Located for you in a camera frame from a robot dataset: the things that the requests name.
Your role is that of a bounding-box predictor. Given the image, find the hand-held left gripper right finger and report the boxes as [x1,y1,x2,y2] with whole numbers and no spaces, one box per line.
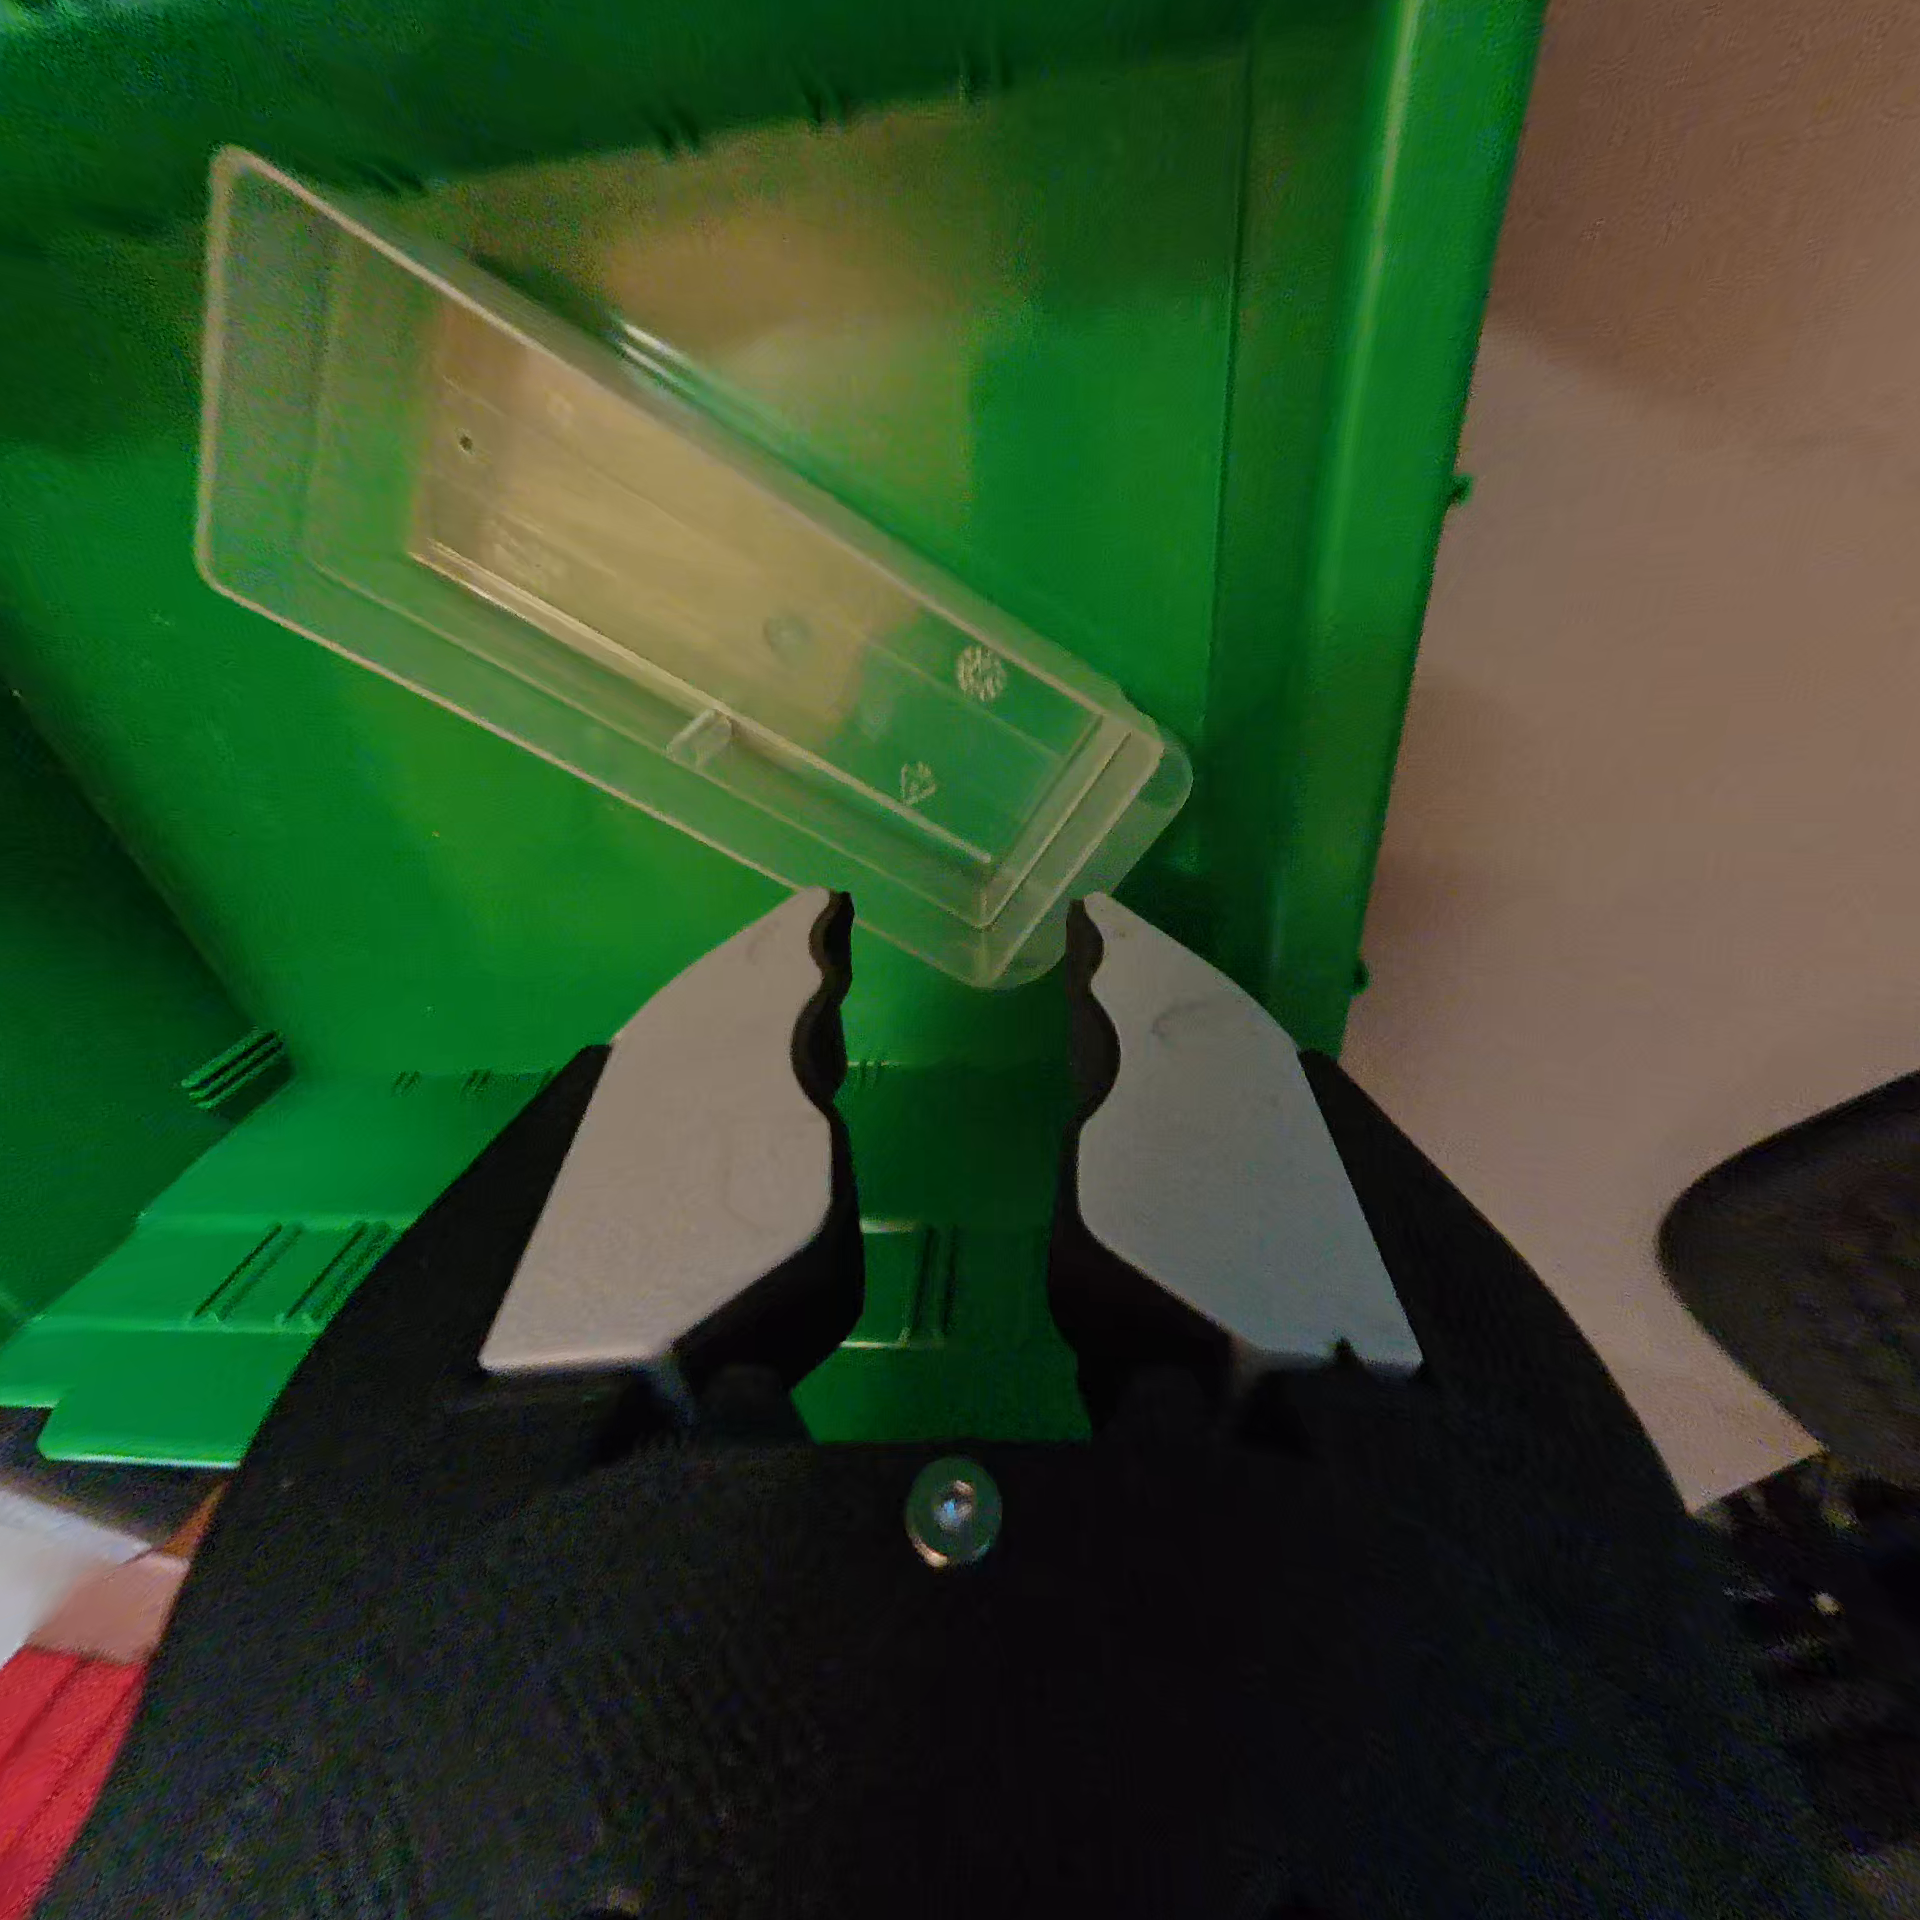
[1048,892,1425,1404]

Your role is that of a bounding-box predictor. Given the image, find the clear plastic drawer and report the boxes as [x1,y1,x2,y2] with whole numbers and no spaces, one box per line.
[194,143,1194,992]

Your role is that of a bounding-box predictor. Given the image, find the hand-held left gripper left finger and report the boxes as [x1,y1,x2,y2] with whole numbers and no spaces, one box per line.
[478,886,866,1404]

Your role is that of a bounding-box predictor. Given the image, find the green plastic bin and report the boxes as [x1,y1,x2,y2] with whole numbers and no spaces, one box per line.
[0,0,1554,1472]

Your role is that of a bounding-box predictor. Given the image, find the red ribbed crate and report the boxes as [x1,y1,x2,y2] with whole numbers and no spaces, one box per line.
[0,1640,153,1920]

